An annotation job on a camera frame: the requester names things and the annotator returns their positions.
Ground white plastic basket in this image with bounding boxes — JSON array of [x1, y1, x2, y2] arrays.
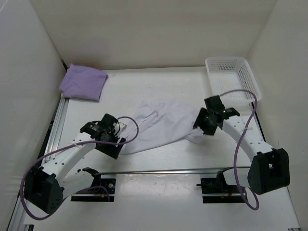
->
[[205, 56, 262, 101]]

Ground aluminium table edge rail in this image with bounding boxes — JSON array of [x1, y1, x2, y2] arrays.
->
[[7, 96, 275, 231]]

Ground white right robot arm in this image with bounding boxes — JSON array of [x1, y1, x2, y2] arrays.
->
[[193, 108, 290, 195]]

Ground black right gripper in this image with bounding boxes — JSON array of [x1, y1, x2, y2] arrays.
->
[[192, 107, 217, 136]]

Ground white cloth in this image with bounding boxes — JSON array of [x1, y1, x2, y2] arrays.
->
[[120, 98, 203, 155]]

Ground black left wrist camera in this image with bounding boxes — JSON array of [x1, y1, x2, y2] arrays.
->
[[80, 114, 127, 142]]

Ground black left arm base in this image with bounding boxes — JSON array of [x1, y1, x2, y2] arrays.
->
[[71, 167, 116, 203]]

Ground purple t shirt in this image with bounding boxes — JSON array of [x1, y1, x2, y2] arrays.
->
[[59, 64, 109, 102]]

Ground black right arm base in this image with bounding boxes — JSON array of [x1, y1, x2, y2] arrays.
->
[[196, 171, 244, 204]]

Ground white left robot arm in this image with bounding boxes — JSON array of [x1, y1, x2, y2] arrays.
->
[[20, 132, 126, 214]]

